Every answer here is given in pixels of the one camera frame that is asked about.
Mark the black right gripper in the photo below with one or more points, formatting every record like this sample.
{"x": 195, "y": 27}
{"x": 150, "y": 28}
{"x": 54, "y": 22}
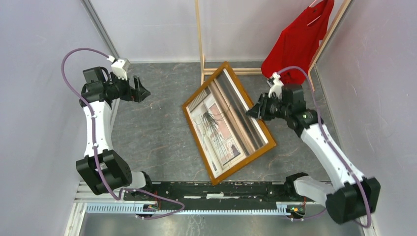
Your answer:
{"x": 263, "y": 101}

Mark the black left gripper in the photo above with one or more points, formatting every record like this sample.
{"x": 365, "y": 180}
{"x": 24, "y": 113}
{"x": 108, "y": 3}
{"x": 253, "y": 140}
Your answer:
{"x": 139, "y": 94}

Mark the wooden picture frame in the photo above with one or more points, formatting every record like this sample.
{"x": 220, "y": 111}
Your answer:
{"x": 195, "y": 130}

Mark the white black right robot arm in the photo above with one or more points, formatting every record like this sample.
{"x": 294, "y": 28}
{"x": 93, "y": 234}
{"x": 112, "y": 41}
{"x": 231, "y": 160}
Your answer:
{"x": 351, "y": 194}

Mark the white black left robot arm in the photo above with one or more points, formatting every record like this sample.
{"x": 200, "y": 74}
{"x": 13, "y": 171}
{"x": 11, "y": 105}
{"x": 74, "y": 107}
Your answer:
{"x": 102, "y": 168}

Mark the red t-shirt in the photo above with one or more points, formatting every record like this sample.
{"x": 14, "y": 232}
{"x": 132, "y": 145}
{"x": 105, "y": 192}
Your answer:
{"x": 296, "y": 45}

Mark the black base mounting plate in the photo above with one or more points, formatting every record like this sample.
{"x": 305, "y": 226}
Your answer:
{"x": 229, "y": 195}

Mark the white clothes hanger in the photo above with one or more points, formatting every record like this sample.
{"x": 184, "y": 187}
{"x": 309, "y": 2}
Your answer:
{"x": 320, "y": 11}

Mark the wooden clothes rack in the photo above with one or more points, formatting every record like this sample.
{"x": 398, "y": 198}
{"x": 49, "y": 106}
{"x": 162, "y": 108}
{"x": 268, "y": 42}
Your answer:
{"x": 257, "y": 71}

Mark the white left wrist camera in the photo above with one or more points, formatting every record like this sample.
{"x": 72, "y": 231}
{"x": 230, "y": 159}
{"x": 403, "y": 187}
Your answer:
{"x": 119, "y": 67}

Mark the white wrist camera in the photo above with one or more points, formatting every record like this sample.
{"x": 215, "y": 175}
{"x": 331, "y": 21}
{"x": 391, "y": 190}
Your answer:
{"x": 276, "y": 85}
{"x": 119, "y": 67}

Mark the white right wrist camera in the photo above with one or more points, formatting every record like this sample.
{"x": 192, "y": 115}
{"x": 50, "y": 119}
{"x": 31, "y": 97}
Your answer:
{"x": 276, "y": 85}

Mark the aluminium rail frame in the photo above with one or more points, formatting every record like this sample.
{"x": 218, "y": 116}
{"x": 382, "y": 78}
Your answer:
{"x": 87, "y": 202}

